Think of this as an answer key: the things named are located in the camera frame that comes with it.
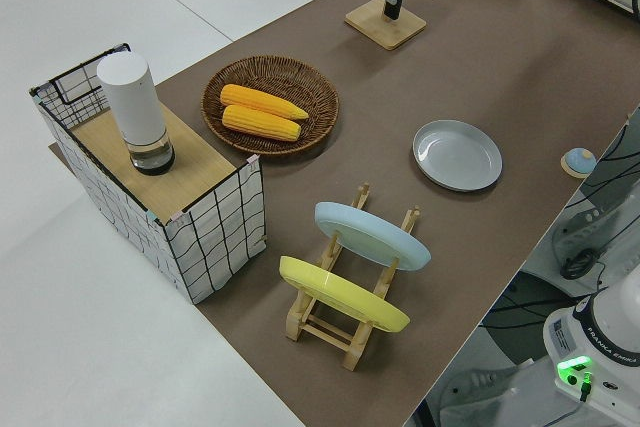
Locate gray plate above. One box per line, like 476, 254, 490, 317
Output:
412, 119, 504, 193

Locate light blue plate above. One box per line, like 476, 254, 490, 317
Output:
314, 201, 432, 273

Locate yellow plate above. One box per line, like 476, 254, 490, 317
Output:
278, 255, 412, 333

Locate wooden plate rack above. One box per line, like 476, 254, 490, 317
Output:
284, 181, 422, 372

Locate brown wicker basket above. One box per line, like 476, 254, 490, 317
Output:
201, 54, 341, 156

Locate yellow corn cob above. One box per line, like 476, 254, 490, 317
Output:
221, 104, 303, 142
219, 84, 310, 121

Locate brown table mat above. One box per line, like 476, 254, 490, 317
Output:
48, 0, 640, 427

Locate blue bell on wooden base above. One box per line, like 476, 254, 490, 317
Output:
559, 146, 596, 179

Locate wooden board lid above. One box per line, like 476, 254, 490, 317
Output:
71, 101, 237, 213

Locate white cylinder with glass base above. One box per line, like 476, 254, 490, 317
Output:
96, 51, 177, 177

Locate gray sneaker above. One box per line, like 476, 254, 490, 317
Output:
439, 365, 524, 416

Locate black wire grid box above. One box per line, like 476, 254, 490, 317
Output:
28, 41, 266, 306

